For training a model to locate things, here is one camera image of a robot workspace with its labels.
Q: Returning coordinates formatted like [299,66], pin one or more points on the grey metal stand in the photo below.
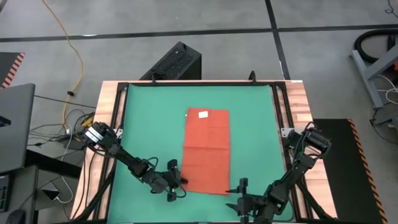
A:
[368,84]

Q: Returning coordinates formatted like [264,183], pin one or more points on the green table mat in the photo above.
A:
[155,109]

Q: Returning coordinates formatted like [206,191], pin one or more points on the black orange-striped floor mat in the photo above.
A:
[342,171]
[7,65]

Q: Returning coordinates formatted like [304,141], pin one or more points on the black desk beam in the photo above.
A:
[53,163]

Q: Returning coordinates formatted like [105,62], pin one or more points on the black computer mouse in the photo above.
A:
[15,216]

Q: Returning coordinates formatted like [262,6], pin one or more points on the black metal table frame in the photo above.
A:
[202,83]

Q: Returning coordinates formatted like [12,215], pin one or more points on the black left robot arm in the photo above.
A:
[124,157]

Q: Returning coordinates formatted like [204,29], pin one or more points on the orange towel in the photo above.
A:
[205,149]

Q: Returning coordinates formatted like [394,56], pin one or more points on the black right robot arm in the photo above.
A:
[298,169]

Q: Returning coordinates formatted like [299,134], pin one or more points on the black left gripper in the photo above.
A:
[161,182]

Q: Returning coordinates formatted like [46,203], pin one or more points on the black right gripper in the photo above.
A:
[255,208]

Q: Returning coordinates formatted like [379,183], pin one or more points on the black computer tower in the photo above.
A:
[177,60]

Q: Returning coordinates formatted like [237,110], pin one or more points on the grey desk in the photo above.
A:
[25,193]

